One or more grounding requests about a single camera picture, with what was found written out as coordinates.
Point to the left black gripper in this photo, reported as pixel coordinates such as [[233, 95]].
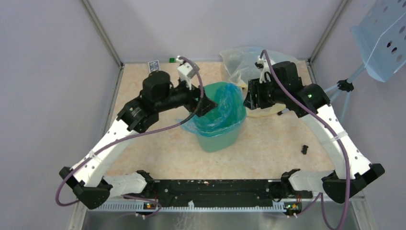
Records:
[[192, 94]]

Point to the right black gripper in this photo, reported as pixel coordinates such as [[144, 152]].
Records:
[[253, 99]]

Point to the blue plastic trash bag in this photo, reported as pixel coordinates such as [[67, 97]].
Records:
[[226, 117]]

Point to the green plastic trash bin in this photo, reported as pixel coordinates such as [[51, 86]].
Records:
[[217, 143]]

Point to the clear yellow plastic bag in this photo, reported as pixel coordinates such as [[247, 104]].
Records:
[[238, 68]]

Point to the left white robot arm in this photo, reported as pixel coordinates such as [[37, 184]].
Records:
[[87, 178]]

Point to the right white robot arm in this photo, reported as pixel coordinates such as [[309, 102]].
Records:
[[280, 84]]

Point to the playing card box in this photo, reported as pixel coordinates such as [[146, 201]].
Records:
[[153, 66]]

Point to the small black loose part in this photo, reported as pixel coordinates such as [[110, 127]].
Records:
[[304, 149]]

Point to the perforated light blue panel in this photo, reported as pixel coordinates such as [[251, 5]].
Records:
[[381, 39]]

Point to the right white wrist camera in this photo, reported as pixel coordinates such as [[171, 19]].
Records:
[[263, 65]]

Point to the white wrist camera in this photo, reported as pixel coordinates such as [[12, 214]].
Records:
[[263, 65], [185, 72]]

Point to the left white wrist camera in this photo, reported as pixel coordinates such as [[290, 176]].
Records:
[[185, 72]]

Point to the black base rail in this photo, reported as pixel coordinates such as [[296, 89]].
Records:
[[219, 193]]

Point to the white toothed cable strip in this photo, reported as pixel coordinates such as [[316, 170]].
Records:
[[140, 206]]

